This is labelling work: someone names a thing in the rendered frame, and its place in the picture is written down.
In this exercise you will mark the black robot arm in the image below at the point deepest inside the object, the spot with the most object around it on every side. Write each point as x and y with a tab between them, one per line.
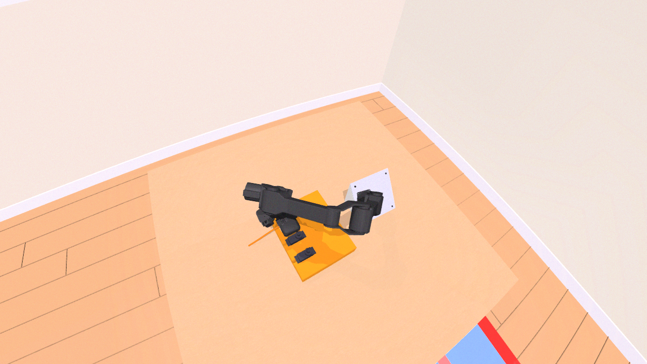
274	200

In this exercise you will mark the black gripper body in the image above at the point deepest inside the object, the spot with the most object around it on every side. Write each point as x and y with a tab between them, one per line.
289	224

